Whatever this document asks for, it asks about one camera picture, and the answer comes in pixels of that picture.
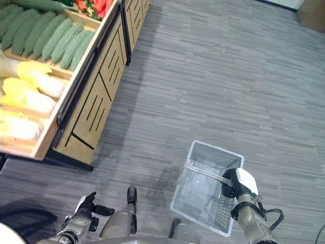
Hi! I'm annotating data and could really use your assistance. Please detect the grey robot torso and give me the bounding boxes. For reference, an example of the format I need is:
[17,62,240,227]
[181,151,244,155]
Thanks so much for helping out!
[86,236,204,244]

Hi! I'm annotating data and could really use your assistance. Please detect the thin black floor cable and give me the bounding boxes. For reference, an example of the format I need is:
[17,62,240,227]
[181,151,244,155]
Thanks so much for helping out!
[315,224,325,242]

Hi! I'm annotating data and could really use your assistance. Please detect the long green cucumber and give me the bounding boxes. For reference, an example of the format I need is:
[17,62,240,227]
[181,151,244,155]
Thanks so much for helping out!
[12,0,78,13]

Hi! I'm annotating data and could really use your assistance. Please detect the silver robot left leg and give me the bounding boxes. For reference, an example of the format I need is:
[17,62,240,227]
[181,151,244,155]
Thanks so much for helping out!
[99,203,138,239]

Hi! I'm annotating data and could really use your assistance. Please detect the black robot left foot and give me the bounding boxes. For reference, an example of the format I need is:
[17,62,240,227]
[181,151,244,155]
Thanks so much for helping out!
[126,186,138,204]

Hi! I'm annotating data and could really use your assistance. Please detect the green bitter gourd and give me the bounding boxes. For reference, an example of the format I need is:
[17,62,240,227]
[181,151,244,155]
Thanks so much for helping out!
[51,28,89,65]
[11,11,57,56]
[59,30,95,70]
[33,17,73,60]
[70,32,96,72]
[42,22,84,62]
[0,5,25,38]
[23,13,67,59]
[1,8,40,51]

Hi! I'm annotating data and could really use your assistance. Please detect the white rounded robot cover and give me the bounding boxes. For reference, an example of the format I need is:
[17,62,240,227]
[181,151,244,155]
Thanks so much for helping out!
[0,222,24,244]

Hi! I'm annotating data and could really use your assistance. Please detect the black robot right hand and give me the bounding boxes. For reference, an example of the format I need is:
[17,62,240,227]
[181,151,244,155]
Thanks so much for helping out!
[221,167,259,204]

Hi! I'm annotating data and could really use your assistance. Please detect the yellow white napa cabbage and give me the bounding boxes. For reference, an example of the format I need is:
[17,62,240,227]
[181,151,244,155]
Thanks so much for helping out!
[17,60,66,100]
[0,110,44,142]
[2,77,56,115]

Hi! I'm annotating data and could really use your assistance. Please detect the red vegetables with green leaves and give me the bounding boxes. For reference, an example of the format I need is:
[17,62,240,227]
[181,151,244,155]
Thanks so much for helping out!
[75,0,114,21]

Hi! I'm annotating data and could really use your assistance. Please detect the wooden produce stand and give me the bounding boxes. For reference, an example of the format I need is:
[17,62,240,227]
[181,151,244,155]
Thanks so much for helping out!
[0,0,133,171]

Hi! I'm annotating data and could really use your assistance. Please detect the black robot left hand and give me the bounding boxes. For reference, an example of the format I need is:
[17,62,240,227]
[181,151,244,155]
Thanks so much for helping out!
[73,192,115,225]

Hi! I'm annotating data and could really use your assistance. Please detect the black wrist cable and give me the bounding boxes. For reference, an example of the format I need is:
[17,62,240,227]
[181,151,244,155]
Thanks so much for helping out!
[263,208,285,231]

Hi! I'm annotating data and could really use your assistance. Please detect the wooden slatted stand cabinet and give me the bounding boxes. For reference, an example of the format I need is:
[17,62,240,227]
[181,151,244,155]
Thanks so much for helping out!
[121,0,153,66]

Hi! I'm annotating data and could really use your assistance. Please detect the silver robot right leg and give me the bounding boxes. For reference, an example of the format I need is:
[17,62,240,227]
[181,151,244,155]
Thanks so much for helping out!
[168,218,205,241]

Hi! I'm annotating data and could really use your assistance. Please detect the clear plastic shopping basket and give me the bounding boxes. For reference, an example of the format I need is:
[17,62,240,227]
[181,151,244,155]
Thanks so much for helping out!
[170,140,245,237]

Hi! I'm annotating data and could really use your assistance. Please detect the silver robot leg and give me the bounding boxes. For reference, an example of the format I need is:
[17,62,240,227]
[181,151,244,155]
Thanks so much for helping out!
[99,203,138,239]
[168,218,205,241]

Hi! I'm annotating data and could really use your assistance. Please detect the brown wooden furniture piece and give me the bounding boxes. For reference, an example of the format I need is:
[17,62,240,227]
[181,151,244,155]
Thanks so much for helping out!
[296,0,325,34]

